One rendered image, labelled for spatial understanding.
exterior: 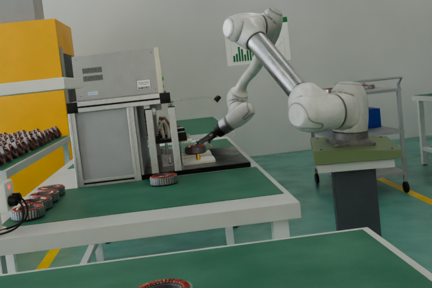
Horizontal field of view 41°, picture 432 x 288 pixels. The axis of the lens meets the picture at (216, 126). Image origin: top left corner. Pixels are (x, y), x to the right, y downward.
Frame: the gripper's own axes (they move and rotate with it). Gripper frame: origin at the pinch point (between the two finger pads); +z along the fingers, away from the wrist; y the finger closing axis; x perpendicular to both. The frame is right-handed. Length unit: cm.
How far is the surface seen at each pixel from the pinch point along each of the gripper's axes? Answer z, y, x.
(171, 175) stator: -25, -95, -13
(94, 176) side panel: 9, -90, 7
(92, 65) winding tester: -13, -77, 49
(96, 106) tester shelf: -10, -89, 30
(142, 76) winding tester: -26, -68, 34
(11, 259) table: 127, -30, 7
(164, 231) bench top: -39, -148, -29
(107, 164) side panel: 2, -87, 8
